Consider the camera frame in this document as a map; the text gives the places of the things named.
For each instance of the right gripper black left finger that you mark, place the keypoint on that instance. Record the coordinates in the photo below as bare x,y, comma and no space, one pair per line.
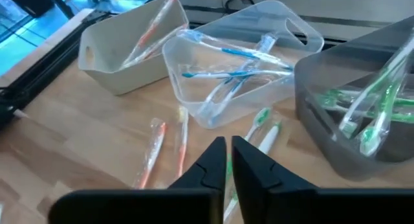
139,206

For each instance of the beige plastic bin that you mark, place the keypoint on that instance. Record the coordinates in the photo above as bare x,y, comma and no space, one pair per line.
106,68

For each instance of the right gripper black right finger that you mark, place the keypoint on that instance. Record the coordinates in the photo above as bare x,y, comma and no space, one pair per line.
307,208

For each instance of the clear plastic bin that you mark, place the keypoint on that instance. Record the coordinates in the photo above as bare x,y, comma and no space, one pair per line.
194,101

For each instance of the grey plastic bin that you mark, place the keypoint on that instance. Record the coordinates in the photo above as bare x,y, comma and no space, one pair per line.
323,146

